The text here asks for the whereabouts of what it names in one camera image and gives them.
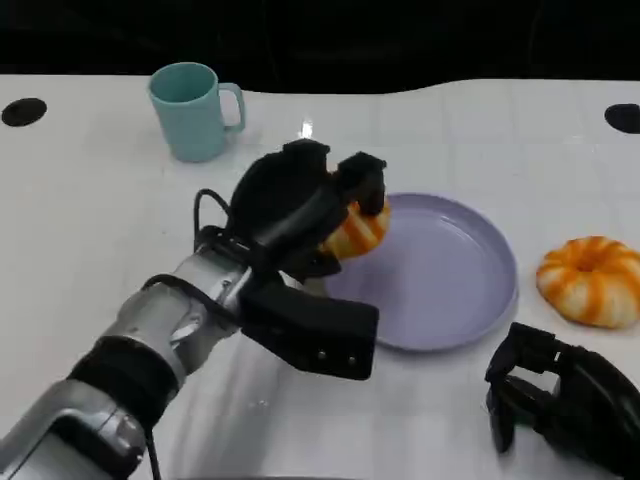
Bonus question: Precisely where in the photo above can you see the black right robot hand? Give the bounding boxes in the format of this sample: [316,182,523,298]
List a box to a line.
[483,321,640,480]

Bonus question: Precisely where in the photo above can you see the lilac plate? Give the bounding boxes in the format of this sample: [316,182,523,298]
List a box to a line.
[323,192,520,353]

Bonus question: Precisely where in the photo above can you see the black table grommet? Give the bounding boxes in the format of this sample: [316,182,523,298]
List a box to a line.
[0,97,49,128]
[603,103,640,134]

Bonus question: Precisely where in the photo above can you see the pale green mug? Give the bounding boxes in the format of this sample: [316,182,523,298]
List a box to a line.
[146,61,247,164]

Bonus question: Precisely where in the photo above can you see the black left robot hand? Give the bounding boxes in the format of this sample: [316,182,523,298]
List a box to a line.
[227,139,392,279]

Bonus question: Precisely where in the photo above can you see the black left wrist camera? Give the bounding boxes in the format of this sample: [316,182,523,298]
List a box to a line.
[238,272,380,383]

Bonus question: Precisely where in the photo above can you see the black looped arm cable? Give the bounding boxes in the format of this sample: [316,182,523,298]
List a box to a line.
[192,188,239,254]

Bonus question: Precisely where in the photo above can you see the black backdrop cloth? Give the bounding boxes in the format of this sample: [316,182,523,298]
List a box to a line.
[0,0,640,96]

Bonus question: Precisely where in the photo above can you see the orange and white bread roll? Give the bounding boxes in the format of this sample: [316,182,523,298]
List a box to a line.
[535,235,640,331]
[318,196,393,261]

